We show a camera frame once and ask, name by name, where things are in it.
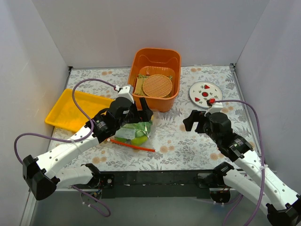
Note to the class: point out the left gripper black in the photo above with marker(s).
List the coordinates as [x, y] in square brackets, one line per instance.
[138, 114]

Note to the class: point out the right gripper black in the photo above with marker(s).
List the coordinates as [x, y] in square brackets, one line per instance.
[200, 123]

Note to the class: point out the clear zip top bag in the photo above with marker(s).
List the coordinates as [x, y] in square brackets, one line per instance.
[123, 136]

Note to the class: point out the green fake pear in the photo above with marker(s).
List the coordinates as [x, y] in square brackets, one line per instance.
[138, 141]

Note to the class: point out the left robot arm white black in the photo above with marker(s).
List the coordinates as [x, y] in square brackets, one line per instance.
[45, 173]

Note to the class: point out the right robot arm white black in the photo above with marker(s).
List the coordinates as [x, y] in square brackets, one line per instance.
[271, 195]

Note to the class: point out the fake green lettuce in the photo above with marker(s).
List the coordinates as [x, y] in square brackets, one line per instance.
[141, 129]

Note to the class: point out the square woven mat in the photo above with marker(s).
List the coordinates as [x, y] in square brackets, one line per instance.
[139, 87]

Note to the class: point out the white plate with strawberries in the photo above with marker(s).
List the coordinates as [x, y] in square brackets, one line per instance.
[202, 91]

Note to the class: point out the round woven orange coaster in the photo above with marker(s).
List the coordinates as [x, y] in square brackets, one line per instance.
[158, 86]

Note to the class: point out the orange plastic bin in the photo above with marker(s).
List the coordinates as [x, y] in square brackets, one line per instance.
[152, 61]

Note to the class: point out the yellow plastic tray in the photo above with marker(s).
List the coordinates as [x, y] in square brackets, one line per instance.
[66, 115]

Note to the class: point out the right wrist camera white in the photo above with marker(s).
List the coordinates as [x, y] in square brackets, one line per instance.
[214, 106]

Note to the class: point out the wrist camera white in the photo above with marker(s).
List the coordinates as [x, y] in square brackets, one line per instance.
[124, 93]
[214, 106]

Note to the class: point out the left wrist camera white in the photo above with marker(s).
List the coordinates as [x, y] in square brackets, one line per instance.
[124, 93]

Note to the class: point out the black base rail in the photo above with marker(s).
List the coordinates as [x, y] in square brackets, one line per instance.
[200, 184]

